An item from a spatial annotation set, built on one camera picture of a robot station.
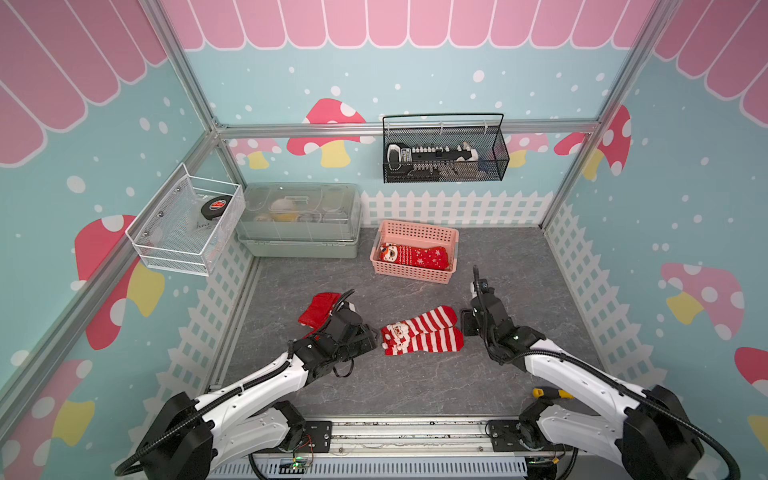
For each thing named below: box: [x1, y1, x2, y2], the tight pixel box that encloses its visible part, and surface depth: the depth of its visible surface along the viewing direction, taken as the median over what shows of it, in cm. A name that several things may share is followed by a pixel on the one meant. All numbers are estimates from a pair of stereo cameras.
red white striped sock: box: [381, 322, 465, 356], surface depth 91 cm
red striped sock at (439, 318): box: [405, 306, 457, 345], surface depth 96 cm
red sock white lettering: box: [380, 243, 449, 270], surface depth 109 cm
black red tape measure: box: [201, 195, 233, 220], surface depth 80 cm
